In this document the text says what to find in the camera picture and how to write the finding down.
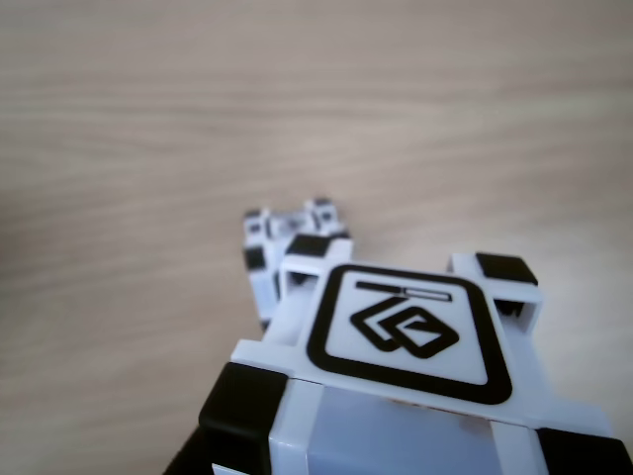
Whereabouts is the white cube crossed-lines symbol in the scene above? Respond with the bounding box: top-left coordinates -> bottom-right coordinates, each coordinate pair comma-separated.
240,196 -> 353,333

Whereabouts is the white cube double-diamond symbol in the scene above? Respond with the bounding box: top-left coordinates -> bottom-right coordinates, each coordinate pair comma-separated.
197,235 -> 633,475

